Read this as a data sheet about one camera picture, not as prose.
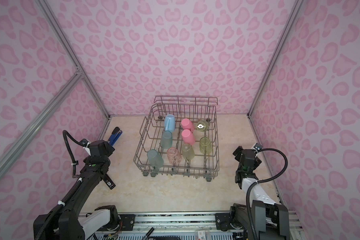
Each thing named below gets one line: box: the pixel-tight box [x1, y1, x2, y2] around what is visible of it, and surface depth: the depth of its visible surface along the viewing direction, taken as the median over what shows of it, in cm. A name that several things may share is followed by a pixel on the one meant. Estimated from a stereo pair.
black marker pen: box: [143, 227, 155, 240], surface depth 71 cm
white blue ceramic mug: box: [164, 114, 176, 132], surface depth 100 cm
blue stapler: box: [107, 126, 123, 146], surface depth 109 cm
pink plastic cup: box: [181, 118, 195, 133], surface depth 100 cm
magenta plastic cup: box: [181, 128, 196, 146], surface depth 94 cm
